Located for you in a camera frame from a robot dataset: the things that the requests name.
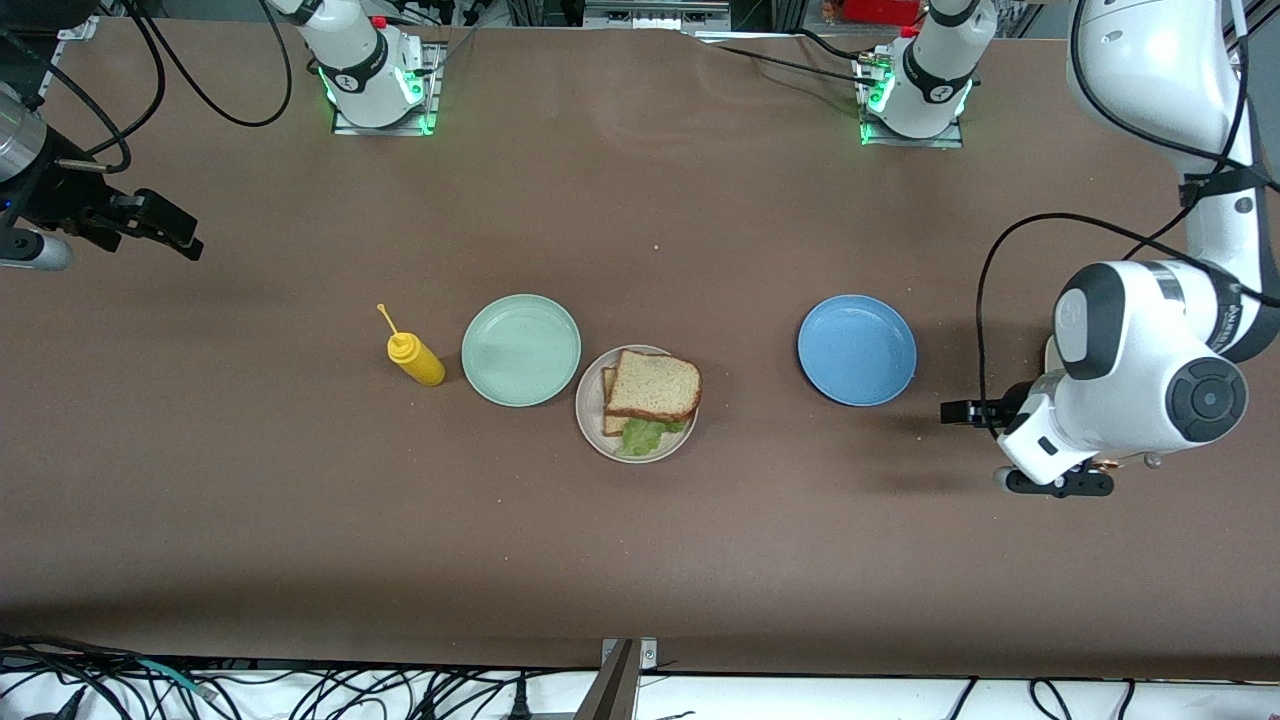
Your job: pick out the red box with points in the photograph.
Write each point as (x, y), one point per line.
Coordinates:
(880, 10)

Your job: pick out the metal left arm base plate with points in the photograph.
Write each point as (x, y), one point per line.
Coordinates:
(910, 143)

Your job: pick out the cream white toaster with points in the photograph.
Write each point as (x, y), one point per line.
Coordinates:
(1052, 355)

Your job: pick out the grey metal box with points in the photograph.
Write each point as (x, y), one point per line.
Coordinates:
(650, 15)

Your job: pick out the dark grey metal bar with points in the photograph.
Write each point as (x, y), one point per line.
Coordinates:
(610, 695)

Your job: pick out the beige plate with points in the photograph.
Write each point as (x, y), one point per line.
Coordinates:
(592, 410)

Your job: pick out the yellow mustard squeeze bottle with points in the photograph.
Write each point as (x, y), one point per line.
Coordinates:
(418, 360)

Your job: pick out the blue plate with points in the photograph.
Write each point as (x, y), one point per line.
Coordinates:
(857, 350)

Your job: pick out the brown toasted bread slice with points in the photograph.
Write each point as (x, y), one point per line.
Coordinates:
(610, 425)
(655, 385)

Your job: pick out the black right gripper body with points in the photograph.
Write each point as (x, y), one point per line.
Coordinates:
(58, 197)

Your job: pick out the mint green plate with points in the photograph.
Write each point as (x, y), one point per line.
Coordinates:
(521, 350)

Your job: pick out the green lettuce leaf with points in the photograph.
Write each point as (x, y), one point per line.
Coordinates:
(650, 435)

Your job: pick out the aluminium frame rail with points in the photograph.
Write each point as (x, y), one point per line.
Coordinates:
(80, 27)

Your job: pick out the silver metal bracket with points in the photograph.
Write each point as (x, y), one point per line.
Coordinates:
(648, 655)

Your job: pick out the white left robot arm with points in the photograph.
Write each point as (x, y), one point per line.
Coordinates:
(1150, 370)

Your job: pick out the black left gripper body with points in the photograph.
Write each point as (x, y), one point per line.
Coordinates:
(1008, 405)

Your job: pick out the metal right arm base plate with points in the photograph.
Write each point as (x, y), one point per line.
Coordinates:
(380, 131)

